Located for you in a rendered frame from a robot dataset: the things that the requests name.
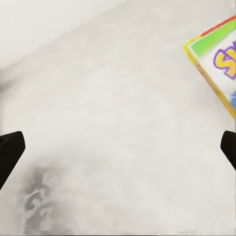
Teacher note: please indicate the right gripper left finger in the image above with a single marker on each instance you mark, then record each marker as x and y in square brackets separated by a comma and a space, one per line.
[12, 146]

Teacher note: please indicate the desk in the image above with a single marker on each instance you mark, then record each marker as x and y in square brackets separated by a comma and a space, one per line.
[122, 131]

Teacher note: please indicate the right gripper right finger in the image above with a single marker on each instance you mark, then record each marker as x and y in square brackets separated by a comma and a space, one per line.
[228, 146]

